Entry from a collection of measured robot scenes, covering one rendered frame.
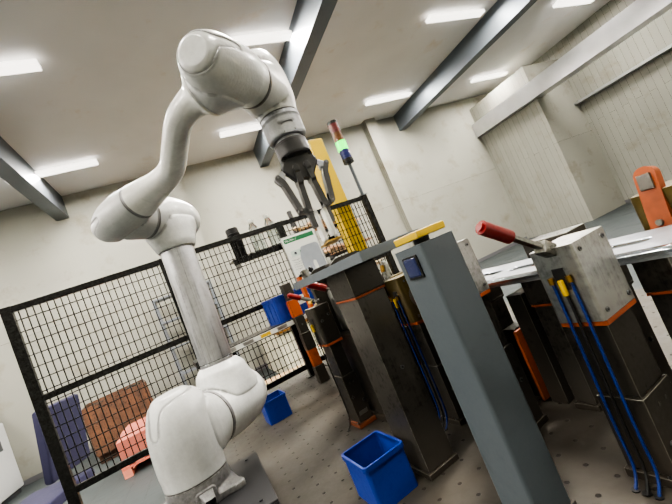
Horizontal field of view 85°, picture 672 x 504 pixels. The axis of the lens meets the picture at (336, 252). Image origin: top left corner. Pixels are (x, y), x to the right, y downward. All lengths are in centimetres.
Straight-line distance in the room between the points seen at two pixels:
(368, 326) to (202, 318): 59
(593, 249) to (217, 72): 65
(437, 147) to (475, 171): 129
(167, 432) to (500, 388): 75
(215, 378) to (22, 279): 708
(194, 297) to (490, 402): 88
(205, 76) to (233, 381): 81
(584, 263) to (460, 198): 978
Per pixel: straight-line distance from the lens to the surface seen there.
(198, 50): 73
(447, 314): 56
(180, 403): 105
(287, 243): 210
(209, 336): 119
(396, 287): 92
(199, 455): 105
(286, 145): 82
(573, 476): 79
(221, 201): 798
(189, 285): 120
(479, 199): 1077
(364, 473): 81
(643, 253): 70
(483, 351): 59
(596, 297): 62
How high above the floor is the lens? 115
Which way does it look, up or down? 3 degrees up
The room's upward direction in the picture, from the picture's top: 23 degrees counter-clockwise
